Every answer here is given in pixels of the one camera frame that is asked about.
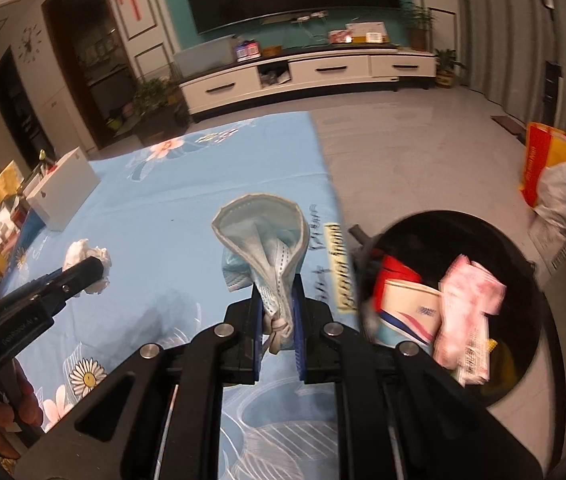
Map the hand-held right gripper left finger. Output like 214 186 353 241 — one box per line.
13 297 267 480

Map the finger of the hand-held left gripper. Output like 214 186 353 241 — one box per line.
0 256 105 312

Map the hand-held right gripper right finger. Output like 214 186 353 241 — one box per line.
290 275 546 480

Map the white tissue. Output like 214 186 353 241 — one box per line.
63 239 113 296

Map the blue face mask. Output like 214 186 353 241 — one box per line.
211 193 312 356

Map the white paper cup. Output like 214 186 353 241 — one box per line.
375 280 444 346

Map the small red packet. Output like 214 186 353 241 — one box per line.
375 255 424 287

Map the pink packet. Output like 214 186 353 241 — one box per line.
433 254 508 387

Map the black bucket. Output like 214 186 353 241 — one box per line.
355 210 544 409

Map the white cardboard box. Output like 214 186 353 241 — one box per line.
23 147 102 232

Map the blue floral tablecloth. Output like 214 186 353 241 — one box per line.
0 111 364 480

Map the bushy potted plant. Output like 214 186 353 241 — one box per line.
130 77 192 132

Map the grey storage box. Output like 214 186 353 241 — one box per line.
172 35 239 79

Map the white television cabinet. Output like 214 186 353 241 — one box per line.
178 45 438 117

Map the red yellow shopping bag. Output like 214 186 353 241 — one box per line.
520 122 566 209

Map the small potted plant yellow pot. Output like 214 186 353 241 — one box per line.
433 49 466 89

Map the white flat box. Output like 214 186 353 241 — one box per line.
345 21 389 44

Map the tall potted plant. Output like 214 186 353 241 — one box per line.
398 1 436 52

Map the black upright vacuum cleaner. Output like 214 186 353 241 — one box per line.
540 0 564 127

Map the grey curtain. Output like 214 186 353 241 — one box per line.
455 0 566 132

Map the black wall clock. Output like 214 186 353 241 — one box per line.
16 25 44 64

